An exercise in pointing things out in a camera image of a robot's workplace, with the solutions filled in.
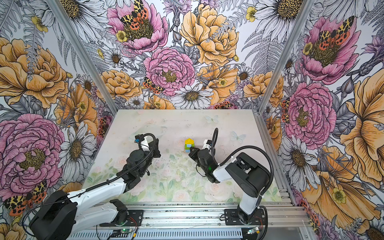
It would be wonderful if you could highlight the green wood block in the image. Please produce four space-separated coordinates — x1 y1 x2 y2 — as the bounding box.
185 145 195 151

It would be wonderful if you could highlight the yellow wood block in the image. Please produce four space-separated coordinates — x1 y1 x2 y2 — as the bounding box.
185 139 195 146

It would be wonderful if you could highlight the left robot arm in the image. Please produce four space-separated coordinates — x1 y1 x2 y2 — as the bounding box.
28 146 161 240

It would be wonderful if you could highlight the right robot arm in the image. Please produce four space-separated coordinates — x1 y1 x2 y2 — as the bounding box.
189 146 274 225

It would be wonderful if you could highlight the vented metal grille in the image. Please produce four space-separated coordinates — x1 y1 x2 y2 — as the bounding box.
68 228 243 240

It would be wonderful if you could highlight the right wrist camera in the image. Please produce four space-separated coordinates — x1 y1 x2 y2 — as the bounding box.
202 140 212 151

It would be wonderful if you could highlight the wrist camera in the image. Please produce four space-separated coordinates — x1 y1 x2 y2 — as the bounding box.
202 140 212 151
135 135 150 152

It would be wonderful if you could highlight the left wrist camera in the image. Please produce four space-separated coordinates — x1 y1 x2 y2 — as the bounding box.
135 135 150 152

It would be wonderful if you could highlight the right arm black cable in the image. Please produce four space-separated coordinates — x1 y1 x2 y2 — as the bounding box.
211 128 274 240

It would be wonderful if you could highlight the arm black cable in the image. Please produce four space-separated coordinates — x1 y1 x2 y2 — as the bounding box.
20 133 158 238
211 128 274 240

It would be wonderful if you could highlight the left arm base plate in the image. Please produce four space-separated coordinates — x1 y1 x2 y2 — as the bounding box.
119 210 144 227

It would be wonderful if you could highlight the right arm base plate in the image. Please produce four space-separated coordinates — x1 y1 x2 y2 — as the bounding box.
222 208 268 226

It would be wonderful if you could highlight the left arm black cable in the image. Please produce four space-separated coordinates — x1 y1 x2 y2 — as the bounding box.
20 133 158 238

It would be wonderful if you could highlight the aluminium rail frame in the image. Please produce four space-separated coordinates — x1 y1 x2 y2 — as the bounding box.
53 200 313 230

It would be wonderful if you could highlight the right corner aluminium post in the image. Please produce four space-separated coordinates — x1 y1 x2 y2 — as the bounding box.
258 0 315 116

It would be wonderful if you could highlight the corner aluminium post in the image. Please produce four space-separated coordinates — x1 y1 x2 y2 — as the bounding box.
47 1 119 116
258 0 315 116

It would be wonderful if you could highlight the left corner aluminium post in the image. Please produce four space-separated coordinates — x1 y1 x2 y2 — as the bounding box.
47 1 119 116

